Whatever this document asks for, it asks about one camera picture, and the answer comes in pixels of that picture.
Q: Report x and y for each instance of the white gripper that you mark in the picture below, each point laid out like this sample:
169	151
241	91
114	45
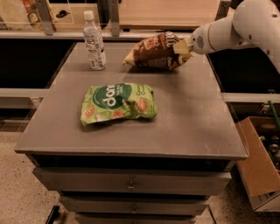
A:
198	44

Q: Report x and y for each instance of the green chip bag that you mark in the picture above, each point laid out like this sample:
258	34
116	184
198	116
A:
118	101

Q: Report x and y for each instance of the colourful package on shelf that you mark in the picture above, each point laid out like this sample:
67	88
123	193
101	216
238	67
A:
24	15

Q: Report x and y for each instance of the bottom drawer front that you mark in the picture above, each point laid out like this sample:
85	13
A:
94	218

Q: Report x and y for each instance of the wooden shelf with metal brackets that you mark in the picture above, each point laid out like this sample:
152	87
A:
127	19

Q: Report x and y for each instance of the cardboard box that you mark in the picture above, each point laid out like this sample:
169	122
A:
260	177

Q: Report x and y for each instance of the brown chip bag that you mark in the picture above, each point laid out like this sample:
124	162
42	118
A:
157	52

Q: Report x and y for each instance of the top drawer front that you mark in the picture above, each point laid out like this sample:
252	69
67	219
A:
132	181

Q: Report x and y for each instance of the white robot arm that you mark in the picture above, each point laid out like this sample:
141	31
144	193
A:
254	23

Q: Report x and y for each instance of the grey drawer cabinet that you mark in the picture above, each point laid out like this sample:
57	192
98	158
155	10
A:
192	132

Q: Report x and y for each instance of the clear plastic water bottle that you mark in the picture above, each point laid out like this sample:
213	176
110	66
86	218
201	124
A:
94	42

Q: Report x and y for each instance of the drawer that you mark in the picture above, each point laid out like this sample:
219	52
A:
138	205
132	181
94	218

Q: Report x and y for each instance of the green pole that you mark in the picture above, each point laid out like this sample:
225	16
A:
274	113

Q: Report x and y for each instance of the middle drawer front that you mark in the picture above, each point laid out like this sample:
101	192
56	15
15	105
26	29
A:
138	205

